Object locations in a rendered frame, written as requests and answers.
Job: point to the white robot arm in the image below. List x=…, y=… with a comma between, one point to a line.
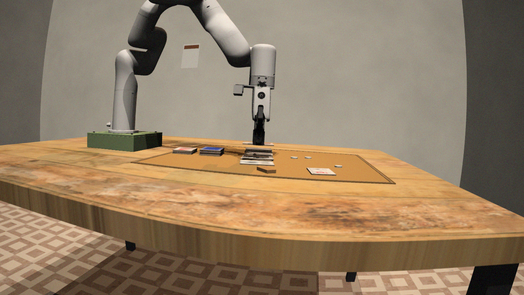
x=261, y=58

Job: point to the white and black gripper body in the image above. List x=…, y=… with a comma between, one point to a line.
x=257, y=99

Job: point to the brown square mat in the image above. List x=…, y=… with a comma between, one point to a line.
x=353, y=168

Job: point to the blue card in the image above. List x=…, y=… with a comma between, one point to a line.
x=212, y=149

